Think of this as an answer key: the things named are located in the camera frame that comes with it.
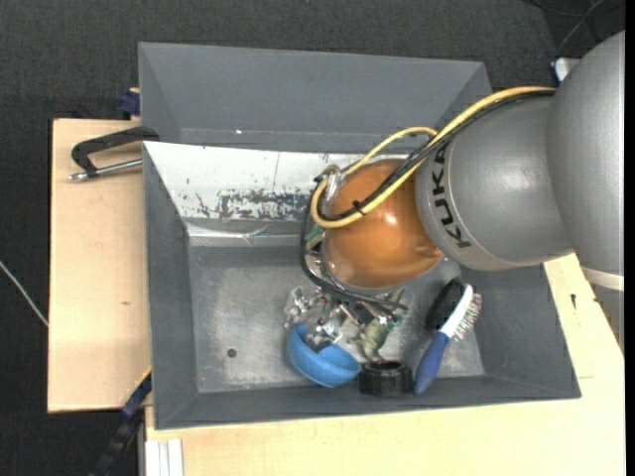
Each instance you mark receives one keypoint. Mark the grey metal bin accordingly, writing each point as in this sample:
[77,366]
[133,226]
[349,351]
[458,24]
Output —
[238,315]

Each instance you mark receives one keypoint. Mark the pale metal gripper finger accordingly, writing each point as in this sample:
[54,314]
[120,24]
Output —
[323,334]
[299,305]

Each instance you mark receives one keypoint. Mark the green toy animal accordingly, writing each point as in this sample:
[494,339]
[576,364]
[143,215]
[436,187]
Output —
[373,337]

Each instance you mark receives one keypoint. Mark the blue plastic bowl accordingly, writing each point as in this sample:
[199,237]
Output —
[320,365]

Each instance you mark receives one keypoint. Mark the pale wood board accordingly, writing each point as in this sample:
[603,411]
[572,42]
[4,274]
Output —
[94,266]

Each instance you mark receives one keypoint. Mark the blue and white brush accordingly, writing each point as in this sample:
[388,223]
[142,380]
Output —
[436,350]

